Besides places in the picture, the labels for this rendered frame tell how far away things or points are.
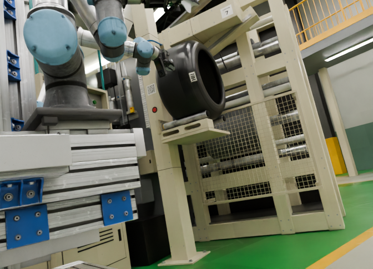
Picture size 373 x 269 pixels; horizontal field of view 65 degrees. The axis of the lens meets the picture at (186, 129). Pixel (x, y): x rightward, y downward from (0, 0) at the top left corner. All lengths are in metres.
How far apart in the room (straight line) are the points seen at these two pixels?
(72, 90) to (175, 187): 1.31
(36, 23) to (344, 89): 10.68
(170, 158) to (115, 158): 1.22
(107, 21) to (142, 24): 1.59
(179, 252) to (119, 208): 1.26
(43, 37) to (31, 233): 0.46
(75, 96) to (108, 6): 0.26
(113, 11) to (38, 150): 0.41
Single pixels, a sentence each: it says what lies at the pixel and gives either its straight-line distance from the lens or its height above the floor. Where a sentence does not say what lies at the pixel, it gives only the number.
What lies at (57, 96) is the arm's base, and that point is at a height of 0.77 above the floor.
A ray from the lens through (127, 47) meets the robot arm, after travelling 1.47.
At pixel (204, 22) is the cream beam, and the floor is 1.70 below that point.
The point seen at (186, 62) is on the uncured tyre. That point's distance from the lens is 1.86.
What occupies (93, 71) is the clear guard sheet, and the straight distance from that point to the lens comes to 2.29.
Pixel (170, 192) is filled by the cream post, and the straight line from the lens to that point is 2.07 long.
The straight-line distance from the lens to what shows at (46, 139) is 0.68.
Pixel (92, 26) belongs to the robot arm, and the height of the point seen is 1.00.
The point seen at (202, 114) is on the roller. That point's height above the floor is 0.90.
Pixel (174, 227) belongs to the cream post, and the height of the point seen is 0.23.
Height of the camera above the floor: 0.47
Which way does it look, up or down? 11 degrees up
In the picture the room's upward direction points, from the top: 11 degrees counter-clockwise
